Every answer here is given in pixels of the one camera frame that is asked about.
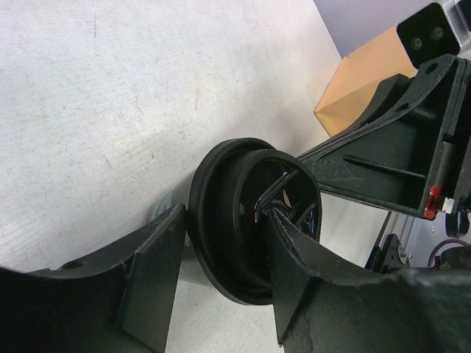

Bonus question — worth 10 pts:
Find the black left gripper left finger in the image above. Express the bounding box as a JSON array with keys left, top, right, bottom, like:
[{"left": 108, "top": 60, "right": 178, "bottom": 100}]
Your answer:
[{"left": 1, "top": 219, "right": 177, "bottom": 352}]

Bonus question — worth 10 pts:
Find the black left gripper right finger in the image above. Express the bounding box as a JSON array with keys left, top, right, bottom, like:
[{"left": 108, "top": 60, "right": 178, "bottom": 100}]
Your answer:
[{"left": 267, "top": 210, "right": 470, "bottom": 352}]

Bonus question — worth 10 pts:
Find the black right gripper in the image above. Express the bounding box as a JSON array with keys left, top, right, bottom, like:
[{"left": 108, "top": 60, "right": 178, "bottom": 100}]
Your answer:
[{"left": 300, "top": 54, "right": 470, "bottom": 220}]

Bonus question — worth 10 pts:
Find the black plastic cup lid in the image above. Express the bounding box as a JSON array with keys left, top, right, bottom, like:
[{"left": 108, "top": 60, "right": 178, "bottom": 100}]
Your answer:
[{"left": 187, "top": 138, "right": 322, "bottom": 305}]

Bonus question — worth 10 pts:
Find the dark paper coffee cup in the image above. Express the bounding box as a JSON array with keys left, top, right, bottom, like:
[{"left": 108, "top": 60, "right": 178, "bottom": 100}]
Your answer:
[{"left": 147, "top": 190, "right": 213, "bottom": 288}]

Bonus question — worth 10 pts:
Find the brown paper takeout bag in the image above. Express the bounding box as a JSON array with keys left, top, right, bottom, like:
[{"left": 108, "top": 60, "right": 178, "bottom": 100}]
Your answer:
[{"left": 314, "top": 26, "right": 417, "bottom": 136}]

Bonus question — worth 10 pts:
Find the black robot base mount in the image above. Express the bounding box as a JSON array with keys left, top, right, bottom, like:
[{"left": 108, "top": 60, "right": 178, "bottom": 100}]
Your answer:
[{"left": 365, "top": 211, "right": 438, "bottom": 274}]

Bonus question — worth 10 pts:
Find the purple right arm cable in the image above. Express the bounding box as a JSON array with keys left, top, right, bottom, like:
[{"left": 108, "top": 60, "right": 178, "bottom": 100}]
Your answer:
[{"left": 428, "top": 238, "right": 471, "bottom": 268}]

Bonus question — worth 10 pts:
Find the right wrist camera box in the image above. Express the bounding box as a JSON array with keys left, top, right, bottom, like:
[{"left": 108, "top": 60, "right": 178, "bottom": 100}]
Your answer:
[{"left": 396, "top": 0, "right": 470, "bottom": 68}]

